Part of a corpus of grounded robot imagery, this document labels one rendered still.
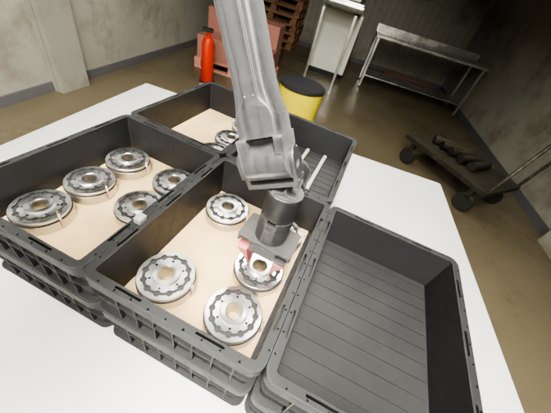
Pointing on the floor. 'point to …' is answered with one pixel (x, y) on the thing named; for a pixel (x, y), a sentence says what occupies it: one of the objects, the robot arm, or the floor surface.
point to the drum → (301, 95)
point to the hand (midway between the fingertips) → (260, 264)
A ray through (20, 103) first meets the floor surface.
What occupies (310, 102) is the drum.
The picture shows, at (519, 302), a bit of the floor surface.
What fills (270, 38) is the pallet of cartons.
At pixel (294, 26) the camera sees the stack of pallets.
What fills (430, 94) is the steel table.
